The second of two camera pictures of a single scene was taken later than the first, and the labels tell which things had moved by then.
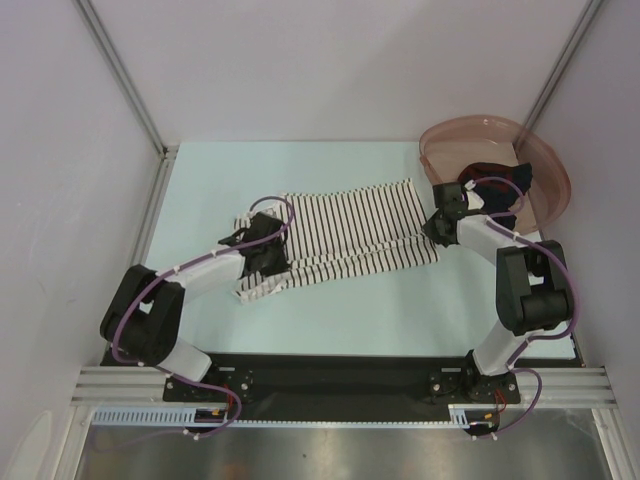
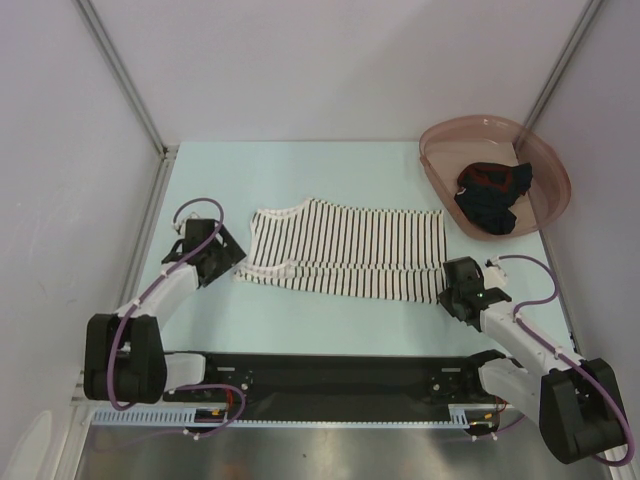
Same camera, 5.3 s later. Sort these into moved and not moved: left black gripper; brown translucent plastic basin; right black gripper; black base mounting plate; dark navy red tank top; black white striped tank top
Moved: left black gripper; right black gripper; black white striped tank top
Not moved: dark navy red tank top; black base mounting plate; brown translucent plastic basin
